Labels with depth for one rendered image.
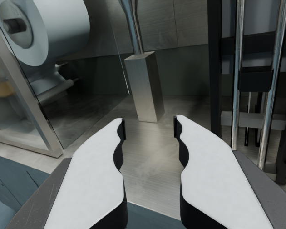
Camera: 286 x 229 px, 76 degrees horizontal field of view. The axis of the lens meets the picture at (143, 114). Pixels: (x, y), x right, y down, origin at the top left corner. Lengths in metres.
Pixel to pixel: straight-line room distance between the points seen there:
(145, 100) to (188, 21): 0.37
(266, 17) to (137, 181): 0.46
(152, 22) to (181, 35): 0.14
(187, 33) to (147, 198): 0.66
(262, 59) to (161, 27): 0.57
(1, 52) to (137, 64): 0.40
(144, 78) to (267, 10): 0.42
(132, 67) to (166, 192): 0.44
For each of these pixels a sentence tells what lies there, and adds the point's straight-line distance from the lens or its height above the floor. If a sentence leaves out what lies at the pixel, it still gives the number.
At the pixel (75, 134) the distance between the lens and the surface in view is 0.82.
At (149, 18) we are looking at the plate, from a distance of 0.92.
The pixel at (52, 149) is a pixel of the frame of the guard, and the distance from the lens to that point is 0.75.
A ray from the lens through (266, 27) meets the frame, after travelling 0.41.
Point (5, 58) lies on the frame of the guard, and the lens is 0.66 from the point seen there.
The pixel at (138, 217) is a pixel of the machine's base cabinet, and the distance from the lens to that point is 0.62.
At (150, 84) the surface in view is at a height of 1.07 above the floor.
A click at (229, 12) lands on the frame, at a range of 0.41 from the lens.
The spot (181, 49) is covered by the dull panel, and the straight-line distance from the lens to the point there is 0.89.
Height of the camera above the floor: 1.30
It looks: 28 degrees down
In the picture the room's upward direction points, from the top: 13 degrees counter-clockwise
